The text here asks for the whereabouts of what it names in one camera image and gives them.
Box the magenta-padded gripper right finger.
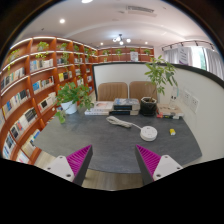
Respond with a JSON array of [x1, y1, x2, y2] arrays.
[[134, 144, 184, 186]]

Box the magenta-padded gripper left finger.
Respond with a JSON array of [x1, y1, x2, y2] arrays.
[[43, 144, 94, 187]]

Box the round white power strip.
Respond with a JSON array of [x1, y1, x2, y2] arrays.
[[139, 125, 159, 143]]

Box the stack of beige books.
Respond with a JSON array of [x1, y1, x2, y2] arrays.
[[156, 103, 185, 120]]

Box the leafy plant in white pot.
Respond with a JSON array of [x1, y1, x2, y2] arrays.
[[54, 82, 95, 125]]

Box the tall plant in black pot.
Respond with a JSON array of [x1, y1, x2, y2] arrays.
[[139, 54, 178, 117]]

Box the clear acrylic sign stand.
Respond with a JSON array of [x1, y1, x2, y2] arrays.
[[168, 86, 179, 110]]

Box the stack of white books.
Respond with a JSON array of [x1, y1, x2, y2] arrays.
[[83, 100, 114, 117]]

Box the stack of dark books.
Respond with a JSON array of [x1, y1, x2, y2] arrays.
[[109, 97, 141, 117]]

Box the orange wooden bookshelf unit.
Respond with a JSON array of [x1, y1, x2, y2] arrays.
[[0, 35, 156, 166]]

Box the tan upholstered chair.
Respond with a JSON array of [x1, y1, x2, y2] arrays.
[[128, 80, 158, 101], [97, 81, 129, 102]]

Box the white and purple hanging sign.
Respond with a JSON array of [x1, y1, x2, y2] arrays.
[[177, 46, 190, 66]]

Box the white curtain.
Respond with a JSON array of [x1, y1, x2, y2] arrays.
[[163, 45, 224, 81]]

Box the multi-bulb ceiling lamp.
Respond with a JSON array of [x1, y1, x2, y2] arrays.
[[112, 33, 133, 47]]

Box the recessed ceiling spotlights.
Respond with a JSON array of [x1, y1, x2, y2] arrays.
[[58, 0, 104, 46]]

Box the ceiling air vent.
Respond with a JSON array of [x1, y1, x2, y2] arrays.
[[125, 4, 158, 18]]

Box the bundled white power cable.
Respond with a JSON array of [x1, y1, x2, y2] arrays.
[[105, 115, 143, 131]]

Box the white wall socket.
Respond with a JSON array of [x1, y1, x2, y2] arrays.
[[189, 95, 200, 114], [181, 89, 192, 107]]

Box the black track light rail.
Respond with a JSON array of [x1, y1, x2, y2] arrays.
[[161, 39, 216, 53]]

